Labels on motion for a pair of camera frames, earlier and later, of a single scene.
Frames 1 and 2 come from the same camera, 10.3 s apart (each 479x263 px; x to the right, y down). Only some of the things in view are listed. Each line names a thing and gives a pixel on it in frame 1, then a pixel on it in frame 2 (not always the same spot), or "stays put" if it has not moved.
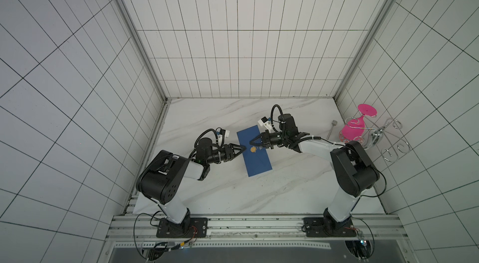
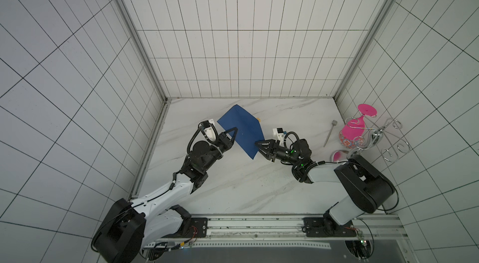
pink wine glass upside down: x=354 y=128 stays put
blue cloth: x=255 y=156 to x=249 y=129
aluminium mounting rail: x=254 y=229 stays put
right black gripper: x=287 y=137 to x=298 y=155
